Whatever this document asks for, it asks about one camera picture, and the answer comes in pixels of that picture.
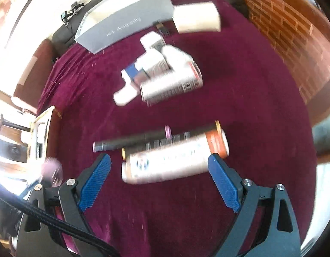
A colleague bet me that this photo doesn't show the pink fluffy puff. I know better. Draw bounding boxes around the pink fluffy puff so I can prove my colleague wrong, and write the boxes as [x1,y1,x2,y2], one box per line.
[42,157,63,187]

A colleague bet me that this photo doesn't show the white tube orange cap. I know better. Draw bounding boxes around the white tube orange cap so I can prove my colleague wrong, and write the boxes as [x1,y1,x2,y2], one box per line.
[121,129,229,184]

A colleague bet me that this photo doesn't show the black marker pink band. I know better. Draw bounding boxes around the black marker pink band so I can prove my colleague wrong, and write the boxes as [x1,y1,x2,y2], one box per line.
[93,121,221,155]

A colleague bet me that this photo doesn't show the white small bottle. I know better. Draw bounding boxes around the white small bottle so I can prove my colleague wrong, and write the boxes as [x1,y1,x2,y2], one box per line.
[113,84,140,107]

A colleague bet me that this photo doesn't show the long white printed box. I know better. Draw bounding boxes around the long white printed box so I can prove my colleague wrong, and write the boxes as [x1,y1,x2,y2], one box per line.
[140,60,203,105]

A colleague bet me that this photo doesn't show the blue white medicine box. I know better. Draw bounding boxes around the blue white medicine box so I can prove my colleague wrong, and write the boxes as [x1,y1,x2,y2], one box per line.
[121,48,170,86]

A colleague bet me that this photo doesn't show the white tray gold rim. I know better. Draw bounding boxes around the white tray gold rim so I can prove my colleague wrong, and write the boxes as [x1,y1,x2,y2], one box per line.
[27,106,56,164]

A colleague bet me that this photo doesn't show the brown padded chair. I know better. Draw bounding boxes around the brown padded chair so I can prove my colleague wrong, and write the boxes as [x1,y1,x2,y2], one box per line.
[11,39,57,114]

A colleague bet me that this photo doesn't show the maroon velvet table cloth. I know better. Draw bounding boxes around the maroon velvet table cloth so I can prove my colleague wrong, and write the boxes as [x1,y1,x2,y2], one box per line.
[38,0,317,256]

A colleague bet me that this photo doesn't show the small white printed box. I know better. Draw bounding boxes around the small white printed box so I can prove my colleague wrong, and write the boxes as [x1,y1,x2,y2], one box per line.
[139,31,166,52]

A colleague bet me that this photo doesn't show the white cream box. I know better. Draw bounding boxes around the white cream box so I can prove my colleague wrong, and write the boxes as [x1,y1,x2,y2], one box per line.
[172,2,221,34]

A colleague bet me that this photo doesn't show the grey rectangular cardboard box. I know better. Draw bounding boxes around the grey rectangular cardboard box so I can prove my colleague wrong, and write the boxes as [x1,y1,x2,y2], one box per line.
[74,0,174,54]

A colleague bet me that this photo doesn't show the black braided cable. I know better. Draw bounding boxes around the black braided cable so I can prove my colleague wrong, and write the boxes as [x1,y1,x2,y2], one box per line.
[0,187,120,257]

